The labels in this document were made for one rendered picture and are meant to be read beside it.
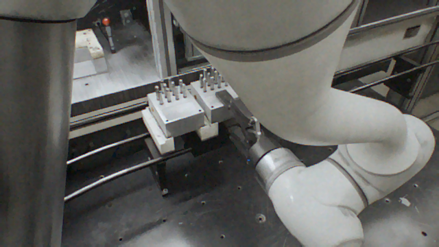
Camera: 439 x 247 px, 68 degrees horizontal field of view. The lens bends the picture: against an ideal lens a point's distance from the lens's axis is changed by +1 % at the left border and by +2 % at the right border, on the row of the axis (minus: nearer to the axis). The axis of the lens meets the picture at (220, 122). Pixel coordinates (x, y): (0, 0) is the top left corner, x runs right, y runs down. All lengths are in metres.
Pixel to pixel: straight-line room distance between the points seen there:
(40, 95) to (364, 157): 0.45
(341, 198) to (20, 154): 0.45
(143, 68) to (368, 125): 0.71
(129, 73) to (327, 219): 0.65
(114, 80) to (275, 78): 0.77
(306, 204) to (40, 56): 0.44
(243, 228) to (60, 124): 0.62
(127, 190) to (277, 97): 0.76
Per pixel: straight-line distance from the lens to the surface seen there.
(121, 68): 0.97
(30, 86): 0.25
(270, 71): 0.17
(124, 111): 2.05
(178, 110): 0.75
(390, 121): 0.44
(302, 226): 0.55
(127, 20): 1.25
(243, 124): 0.70
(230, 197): 0.88
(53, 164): 0.29
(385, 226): 0.92
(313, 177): 0.57
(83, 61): 1.03
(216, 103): 0.76
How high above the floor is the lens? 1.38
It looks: 40 degrees down
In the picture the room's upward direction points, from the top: straight up
